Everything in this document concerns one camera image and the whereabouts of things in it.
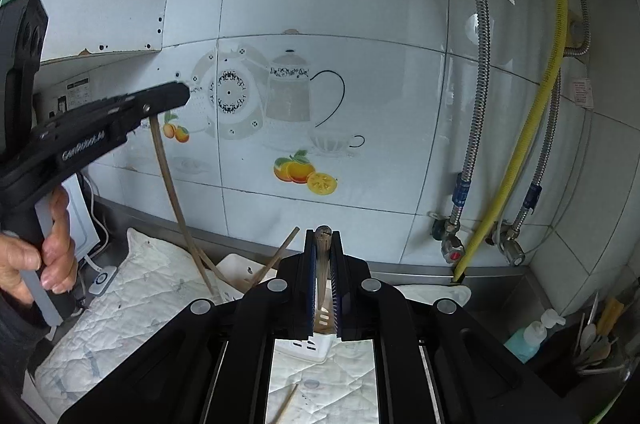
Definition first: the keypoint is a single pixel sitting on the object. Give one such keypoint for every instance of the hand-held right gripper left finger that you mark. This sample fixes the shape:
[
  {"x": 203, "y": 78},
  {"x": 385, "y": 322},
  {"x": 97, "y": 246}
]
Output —
[{"x": 310, "y": 284}]

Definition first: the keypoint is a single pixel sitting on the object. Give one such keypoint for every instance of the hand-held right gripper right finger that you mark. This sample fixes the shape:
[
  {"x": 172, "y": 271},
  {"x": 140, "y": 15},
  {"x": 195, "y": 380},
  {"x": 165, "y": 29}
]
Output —
[{"x": 339, "y": 284}]

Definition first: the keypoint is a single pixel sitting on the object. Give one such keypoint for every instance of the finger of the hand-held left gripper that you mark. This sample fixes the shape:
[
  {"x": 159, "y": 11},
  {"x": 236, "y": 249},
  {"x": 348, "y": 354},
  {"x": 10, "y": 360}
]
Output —
[{"x": 150, "y": 101}]

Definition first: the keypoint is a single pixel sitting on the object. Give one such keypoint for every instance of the wooden chopstick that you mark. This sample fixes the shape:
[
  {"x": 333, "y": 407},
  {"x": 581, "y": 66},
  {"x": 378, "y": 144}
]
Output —
[
  {"x": 172, "y": 194},
  {"x": 323, "y": 264},
  {"x": 280, "y": 251}
]

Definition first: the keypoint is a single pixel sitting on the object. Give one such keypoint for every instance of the beige plastic cutlery holder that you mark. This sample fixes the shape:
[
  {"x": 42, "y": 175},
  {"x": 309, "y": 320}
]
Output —
[{"x": 237, "y": 269}]

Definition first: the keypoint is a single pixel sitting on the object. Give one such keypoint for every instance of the bundle of kitchen utensils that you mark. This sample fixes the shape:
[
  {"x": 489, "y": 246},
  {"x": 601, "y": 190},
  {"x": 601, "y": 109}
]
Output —
[{"x": 597, "y": 344}]

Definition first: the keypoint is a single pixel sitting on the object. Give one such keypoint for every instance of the person's left hand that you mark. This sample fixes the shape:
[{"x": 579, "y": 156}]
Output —
[{"x": 57, "y": 249}]

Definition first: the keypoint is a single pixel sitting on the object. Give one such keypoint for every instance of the white cutting board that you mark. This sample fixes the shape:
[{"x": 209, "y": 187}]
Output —
[{"x": 82, "y": 214}]

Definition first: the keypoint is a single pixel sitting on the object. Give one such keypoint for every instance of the red knob valve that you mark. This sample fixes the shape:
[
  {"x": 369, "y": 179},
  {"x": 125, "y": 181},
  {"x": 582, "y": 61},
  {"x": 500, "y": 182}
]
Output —
[{"x": 452, "y": 249}]

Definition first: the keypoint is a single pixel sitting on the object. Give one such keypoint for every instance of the grey knob valve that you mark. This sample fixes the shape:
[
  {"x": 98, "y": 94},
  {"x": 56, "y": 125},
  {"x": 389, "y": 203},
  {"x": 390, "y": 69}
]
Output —
[{"x": 512, "y": 249}]

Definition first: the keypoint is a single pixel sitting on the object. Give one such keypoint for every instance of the white quilted printed mat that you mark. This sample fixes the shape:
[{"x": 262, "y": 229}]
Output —
[{"x": 125, "y": 304}]

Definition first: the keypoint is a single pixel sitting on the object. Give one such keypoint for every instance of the teal pump soap bottle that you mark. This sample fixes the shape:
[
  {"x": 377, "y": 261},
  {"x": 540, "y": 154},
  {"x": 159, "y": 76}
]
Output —
[{"x": 525, "y": 341}]

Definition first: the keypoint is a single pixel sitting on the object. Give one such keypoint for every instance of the red printed tag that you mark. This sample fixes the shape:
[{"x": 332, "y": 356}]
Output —
[{"x": 582, "y": 93}]

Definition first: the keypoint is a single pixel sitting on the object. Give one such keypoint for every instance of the wall socket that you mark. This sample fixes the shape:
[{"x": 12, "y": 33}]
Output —
[{"x": 60, "y": 105}]

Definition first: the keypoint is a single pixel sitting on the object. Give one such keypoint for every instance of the printed wall label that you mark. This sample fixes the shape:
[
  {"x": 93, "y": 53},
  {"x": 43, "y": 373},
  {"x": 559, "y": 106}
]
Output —
[{"x": 77, "y": 93}]

